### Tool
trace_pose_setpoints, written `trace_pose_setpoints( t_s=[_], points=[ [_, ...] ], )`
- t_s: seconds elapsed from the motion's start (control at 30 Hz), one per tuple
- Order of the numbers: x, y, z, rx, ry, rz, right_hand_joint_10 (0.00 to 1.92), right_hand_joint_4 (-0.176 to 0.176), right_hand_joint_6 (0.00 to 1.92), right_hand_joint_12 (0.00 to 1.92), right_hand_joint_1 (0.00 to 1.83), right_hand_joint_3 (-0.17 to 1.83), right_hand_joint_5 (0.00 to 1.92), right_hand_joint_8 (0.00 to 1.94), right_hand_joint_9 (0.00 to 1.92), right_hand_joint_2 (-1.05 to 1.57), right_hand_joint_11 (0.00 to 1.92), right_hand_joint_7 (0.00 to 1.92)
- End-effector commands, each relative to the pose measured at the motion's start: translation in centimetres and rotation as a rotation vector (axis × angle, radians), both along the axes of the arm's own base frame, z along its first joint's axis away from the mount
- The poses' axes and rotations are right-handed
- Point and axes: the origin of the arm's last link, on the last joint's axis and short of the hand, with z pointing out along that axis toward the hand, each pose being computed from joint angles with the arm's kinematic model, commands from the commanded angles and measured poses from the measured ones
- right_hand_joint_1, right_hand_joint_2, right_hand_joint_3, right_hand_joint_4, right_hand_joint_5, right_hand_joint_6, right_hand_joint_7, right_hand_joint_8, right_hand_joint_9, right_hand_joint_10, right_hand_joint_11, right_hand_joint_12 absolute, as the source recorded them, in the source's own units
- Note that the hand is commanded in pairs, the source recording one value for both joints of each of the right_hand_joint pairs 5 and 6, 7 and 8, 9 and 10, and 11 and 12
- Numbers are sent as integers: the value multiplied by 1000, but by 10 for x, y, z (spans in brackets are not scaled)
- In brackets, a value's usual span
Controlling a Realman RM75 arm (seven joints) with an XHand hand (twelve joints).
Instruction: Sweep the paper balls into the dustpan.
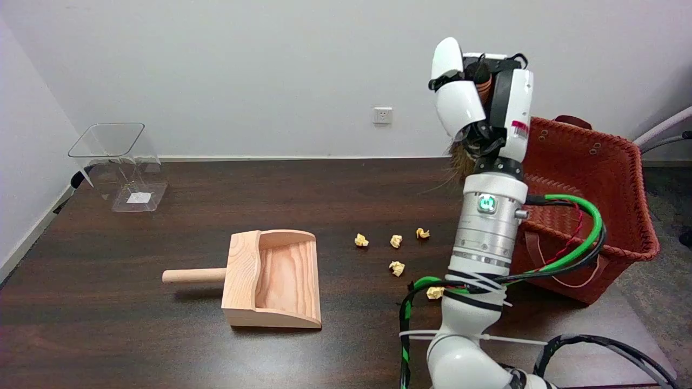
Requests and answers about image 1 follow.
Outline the green and black cable bundle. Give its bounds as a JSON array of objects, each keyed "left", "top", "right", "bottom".
[{"left": 399, "top": 193, "right": 607, "bottom": 389}]

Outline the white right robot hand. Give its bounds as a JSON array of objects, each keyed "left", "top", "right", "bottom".
[{"left": 430, "top": 37, "right": 535, "bottom": 175}]

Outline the black bar by wall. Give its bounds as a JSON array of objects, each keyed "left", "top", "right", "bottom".
[{"left": 53, "top": 165, "right": 96, "bottom": 214}]

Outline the clear plastic container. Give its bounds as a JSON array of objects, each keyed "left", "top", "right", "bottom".
[{"left": 68, "top": 123, "right": 169, "bottom": 213}]

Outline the brown bristle hand broom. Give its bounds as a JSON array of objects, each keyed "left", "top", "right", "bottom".
[{"left": 423, "top": 66, "right": 494, "bottom": 193}]

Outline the red woven basket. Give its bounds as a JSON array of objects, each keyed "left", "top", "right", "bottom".
[{"left": 511, "top": 115, "right": 661, "bottom": 306}]

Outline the black sleeved cable loop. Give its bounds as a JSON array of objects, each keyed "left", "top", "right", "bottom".
[{"left": 533, "top": 334, "right": 679, "bottom": 389}]

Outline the wooden dustpan with handle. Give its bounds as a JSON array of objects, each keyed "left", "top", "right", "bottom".
[{"left": 162, "top": 230, "right": 323, "bottom": 330}]

